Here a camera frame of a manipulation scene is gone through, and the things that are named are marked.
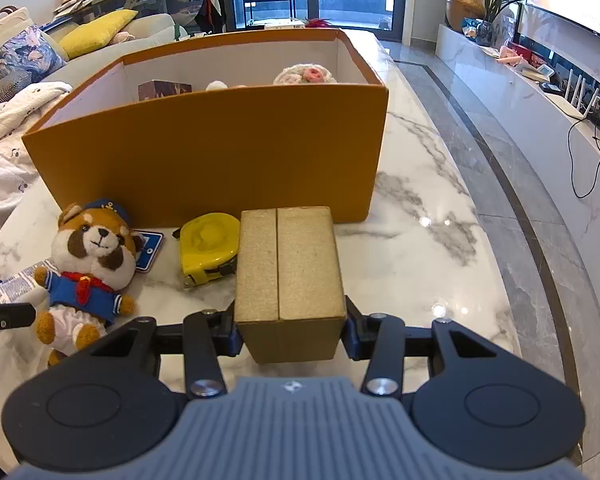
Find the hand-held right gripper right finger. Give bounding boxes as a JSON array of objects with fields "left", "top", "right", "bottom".
[{"left": 344, "top": 295, "right": 501, "bottom": 398}]

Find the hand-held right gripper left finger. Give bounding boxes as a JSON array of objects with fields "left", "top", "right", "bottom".
[{"left": 97, "top": 308, "right": 243, "bottom": 400}]

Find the white lotion tube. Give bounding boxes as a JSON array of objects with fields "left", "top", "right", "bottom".
[{"left": 0, "top": 258, "right": 56, "bottom": 306}]

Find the gold rectangular box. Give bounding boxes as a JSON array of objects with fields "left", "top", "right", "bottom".
[{"left": 234, "top": 206, "right": 347, "bottom": 365}]

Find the red panda sailor plush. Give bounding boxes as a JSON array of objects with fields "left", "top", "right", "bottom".
[{"left": 34, "top": 199, "right": 146, "bottom": 367}]

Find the orange cardboard box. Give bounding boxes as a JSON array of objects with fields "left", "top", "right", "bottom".
[{"left": 21, "top": 28, "right": 390, "bottom": 228}]

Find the dark photo card box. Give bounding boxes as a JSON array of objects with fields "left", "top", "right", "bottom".
[{"left": 138, "top": 80, "right": 193, "bottom": 104}]

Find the crochet doll with flowers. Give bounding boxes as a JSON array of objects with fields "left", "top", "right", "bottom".
[{"left": 272, "top": 63, "right": 338, "bottom": 86}]

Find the yellow tape measure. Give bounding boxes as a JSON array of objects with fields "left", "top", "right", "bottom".
[{"left": 174, "top": 212, "right": 242, "bottom": 288}]

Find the blue plush tag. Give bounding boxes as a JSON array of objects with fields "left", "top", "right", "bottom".
[{"left": 132, "top": 230, "right": 164, "bottom": 273}]

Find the panda printed blanket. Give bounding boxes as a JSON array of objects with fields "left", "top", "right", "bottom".
[{"left": 0, "top": 80, "right": 73, "bottom": 261}]

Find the grey striped pillow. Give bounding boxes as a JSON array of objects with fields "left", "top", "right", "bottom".
[{"left": 0, "top": 69, "right": 33, "bottom": 111}]

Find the blue floral pillow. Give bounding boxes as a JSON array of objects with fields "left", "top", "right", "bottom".
[{"left": 0, "top": 24, "right": 68, "bottom": 85}]

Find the yellow pillow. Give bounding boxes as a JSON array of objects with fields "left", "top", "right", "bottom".
[{"left": 58, "top": 9, "right": 139, "bottom": 60}]

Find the white marble television cabinet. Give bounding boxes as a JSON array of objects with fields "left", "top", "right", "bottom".
[{"left": 435, "top": 22, "right": 600, "bottom": 241}]

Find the grey sofa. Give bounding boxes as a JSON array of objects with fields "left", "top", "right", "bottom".
[{"left": 0, "top": 12, "right": 191, "bottom": 106}]

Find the white router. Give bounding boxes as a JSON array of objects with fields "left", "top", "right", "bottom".
[{"left": 550, "top": 72, "right": 600, "bottom": 121}]

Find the black cable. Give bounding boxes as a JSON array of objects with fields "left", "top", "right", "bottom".
[{"left": 567, "top": 115, "right": 600, "bottom": 200}]

